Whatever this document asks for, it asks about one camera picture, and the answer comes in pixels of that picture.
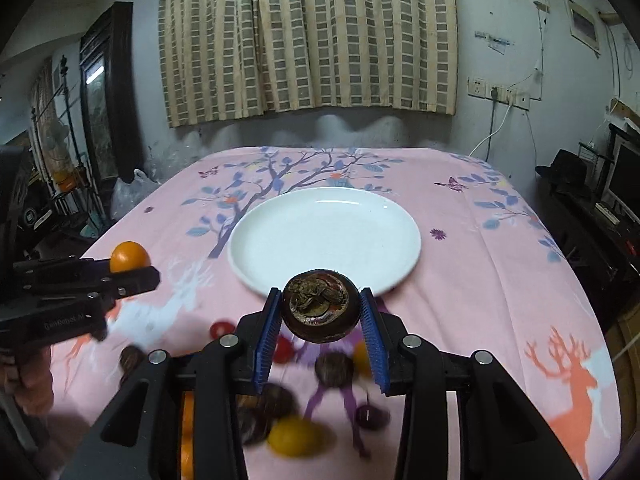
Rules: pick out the large orange tangerine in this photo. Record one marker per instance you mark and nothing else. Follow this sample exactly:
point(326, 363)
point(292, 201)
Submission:
point(186, 469)

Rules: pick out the dark brown water chestnut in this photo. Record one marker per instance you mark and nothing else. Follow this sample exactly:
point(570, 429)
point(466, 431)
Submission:
point(130, 357)

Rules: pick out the red cherry tomato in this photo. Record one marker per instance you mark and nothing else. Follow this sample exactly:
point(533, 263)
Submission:
point(284, 351)
point(221, 328)

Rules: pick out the clear plastic bag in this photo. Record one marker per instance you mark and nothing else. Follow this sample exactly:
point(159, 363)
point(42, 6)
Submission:
point(127, 195)

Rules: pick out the white wall box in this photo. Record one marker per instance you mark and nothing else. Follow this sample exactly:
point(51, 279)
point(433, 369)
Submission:
point(583, 26)

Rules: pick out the small orange kumquat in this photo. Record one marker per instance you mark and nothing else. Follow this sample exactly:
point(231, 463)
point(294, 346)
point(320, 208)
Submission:
point(128, 256)

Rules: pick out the computer monitor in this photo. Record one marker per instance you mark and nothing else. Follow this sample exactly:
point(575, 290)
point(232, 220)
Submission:
point(623, 179)

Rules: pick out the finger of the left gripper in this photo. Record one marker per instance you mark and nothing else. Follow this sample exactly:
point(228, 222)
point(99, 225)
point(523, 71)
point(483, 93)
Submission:
point(70, 265)
point(108, 286)

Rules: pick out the black hat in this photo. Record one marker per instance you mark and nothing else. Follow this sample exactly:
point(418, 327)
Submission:
point(566, 168)

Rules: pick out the checked beige curtain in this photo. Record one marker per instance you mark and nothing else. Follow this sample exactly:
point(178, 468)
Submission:
point(234, 59)

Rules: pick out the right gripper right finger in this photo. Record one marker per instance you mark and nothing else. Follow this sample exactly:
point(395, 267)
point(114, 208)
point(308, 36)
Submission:
point(376, 346)

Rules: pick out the dark cherry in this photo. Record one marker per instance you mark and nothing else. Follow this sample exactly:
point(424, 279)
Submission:
point(371, 417)

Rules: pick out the white oval plate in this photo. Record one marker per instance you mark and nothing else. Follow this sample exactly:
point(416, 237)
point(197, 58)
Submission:
point(365, 236)

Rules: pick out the left hand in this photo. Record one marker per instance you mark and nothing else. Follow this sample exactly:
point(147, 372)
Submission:
point(34, 391)

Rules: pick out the wall power strip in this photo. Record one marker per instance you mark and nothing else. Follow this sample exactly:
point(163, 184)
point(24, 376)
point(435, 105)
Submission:
point(509, 95)

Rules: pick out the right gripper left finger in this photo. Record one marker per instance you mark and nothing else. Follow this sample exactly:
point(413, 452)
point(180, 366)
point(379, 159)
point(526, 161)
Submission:
point(268, 332)

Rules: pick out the yellow kumquat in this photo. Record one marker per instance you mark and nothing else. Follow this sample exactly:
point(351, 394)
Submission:
point(296, 437)

